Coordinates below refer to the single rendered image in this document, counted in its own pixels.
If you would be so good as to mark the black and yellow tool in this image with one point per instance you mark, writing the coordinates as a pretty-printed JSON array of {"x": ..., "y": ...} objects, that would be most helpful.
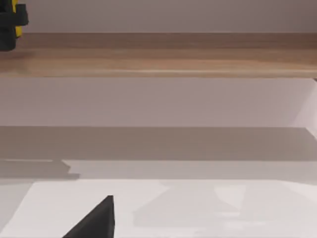
[{"x": 10, "y": 24}]

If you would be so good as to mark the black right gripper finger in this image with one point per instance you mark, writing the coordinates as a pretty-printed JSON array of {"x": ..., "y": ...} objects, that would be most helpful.
[{"x": 99, "y": 220}]

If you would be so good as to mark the wooden shelf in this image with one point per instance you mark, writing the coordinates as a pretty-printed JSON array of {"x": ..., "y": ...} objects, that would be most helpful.
[{"x": 158, "y": 55}]

